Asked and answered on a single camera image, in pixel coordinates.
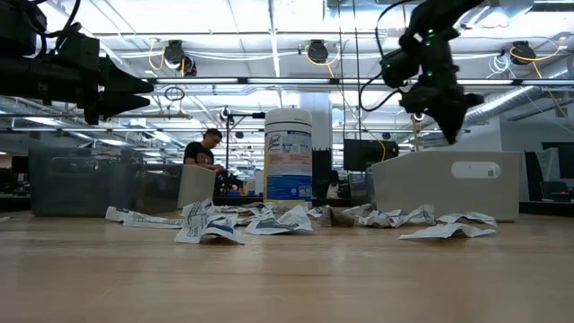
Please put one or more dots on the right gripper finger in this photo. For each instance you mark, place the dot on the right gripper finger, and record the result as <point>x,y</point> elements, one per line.
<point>437,123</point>
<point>452,123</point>

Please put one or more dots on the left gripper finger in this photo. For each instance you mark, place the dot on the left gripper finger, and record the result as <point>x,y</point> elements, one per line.
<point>121,83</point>
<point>121,104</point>

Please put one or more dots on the light grey plastic bin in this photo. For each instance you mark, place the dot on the light grey plastic bin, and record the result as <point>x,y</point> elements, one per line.
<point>426,188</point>
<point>197,186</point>

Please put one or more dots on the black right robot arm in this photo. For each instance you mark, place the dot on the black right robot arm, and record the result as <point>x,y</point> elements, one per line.
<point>448,13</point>

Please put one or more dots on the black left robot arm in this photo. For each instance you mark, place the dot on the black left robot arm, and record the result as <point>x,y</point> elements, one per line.
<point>18,76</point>

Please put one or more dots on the black monitor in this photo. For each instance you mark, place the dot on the black monitor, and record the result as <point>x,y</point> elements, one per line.
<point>367,154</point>

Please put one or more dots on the dark translucent plastic bin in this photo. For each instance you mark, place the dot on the dark translucent plastic bin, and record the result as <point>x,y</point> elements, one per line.
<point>361,188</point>
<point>85,184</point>

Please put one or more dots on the person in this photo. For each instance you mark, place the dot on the person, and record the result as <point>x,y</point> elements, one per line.
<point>199,154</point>
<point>333,188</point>

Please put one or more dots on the white packet black print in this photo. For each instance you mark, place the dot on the white packet black print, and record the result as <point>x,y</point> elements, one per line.
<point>197,211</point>
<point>152,221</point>

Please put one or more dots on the white building column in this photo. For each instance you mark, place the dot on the white building column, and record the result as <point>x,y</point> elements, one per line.
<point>316,121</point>

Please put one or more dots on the black upright panel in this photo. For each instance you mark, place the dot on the black upright panel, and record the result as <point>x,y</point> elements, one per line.
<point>322,172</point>

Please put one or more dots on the black tripod stand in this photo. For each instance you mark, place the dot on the black tripod stand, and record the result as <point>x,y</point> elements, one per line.
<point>246,116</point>

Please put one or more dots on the white disinfecting wipes canister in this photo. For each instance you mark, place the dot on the white disinfecting wipes canister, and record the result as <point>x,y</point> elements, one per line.
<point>288,157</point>

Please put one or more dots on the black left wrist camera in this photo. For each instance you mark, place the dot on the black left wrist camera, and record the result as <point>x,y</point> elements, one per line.
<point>78,47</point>

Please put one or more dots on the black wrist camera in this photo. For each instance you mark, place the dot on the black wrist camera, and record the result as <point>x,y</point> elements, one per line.
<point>399,67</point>
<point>78,47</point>

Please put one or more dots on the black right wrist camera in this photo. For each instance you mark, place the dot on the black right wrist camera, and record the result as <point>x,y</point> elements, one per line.
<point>399,67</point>

